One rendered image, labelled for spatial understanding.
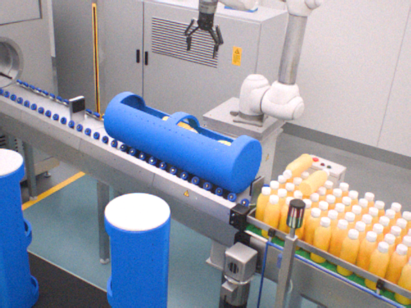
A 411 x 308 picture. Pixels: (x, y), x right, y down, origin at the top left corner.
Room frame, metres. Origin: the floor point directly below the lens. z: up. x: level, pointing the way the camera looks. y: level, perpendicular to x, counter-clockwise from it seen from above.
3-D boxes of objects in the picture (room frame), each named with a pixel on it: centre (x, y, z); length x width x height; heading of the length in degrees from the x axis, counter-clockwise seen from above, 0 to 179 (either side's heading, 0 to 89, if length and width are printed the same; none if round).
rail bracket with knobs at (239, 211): (1.97, -0.17, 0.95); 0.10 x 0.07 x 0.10; 145
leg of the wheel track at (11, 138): (3.28, 1.45, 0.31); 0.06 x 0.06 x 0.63; 55
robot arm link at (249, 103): (2.82, -0.24, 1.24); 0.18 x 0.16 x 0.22; 52
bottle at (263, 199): (1.98, -0.27, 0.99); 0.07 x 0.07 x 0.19
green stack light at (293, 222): (1.64, -0.35, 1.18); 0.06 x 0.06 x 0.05
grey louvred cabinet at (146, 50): (4.52, 0.52, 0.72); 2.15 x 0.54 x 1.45; 61
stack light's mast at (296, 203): (1.64, -0.35, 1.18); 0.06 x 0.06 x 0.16
